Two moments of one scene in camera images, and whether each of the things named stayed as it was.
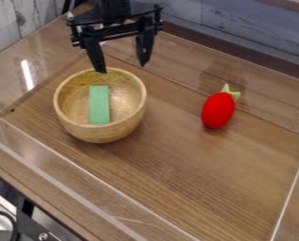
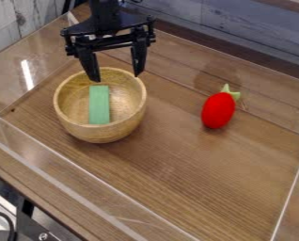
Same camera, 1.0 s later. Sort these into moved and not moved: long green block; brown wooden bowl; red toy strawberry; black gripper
Moved: black gripper
Not moved: red toy strawberry; long green block; brown wooden bowl
